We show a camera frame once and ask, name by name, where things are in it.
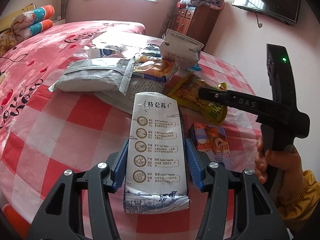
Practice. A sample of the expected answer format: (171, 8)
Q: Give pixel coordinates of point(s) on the wooden cabinet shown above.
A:
(195, 22)

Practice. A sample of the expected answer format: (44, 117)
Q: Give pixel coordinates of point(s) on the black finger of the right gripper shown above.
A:
(245, 102)

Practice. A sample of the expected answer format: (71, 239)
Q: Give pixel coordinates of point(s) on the pink bed cover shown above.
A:
(26, 66)

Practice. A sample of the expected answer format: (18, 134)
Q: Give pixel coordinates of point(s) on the orange plastic basin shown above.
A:
(18, 223)

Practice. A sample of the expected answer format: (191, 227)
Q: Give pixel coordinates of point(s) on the yellow jacket sleeve forearm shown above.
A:
(297, 211)

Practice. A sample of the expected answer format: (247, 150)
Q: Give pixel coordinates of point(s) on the orange biscuit wrapper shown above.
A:
(153, 68)

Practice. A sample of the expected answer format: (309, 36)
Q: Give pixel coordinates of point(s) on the rolled colourful quilt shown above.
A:
(31, 23)

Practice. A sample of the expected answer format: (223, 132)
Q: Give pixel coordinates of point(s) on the newspaper sheet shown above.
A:
(125, 102)

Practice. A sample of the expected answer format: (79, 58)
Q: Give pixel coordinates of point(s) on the person's right hand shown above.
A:
(289, 163)

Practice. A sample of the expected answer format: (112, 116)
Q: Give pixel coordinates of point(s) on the crumpled blue white pouch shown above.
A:
(151, 50)

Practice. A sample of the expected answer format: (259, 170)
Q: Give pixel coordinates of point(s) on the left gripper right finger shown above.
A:
(255, 215)

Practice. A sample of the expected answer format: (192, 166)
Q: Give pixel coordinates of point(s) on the silver foil snack bag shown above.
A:
(96, 75)

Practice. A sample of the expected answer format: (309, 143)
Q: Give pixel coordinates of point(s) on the white blue milk carton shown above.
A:
(156, 178)

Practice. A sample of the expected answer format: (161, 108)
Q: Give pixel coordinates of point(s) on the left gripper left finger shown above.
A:
(60, 215)

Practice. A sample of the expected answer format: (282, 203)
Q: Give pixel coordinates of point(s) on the blue orange snack packet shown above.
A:
(211, 140)

